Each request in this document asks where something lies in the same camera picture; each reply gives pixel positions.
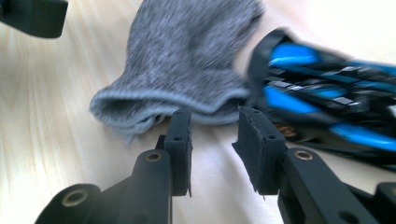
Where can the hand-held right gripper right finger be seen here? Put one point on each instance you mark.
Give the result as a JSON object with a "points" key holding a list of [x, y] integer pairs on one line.
{"points": [[260, 152]]}

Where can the grey cloth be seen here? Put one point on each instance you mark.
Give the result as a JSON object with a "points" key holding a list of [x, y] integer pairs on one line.
{"points": [[183, 62]]}

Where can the blue toy car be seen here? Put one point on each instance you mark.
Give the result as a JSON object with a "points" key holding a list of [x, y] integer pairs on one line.
{"points": [[323, 93]]}

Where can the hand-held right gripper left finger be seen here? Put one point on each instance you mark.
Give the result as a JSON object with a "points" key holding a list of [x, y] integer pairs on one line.
{"points": [[179, 152]]}

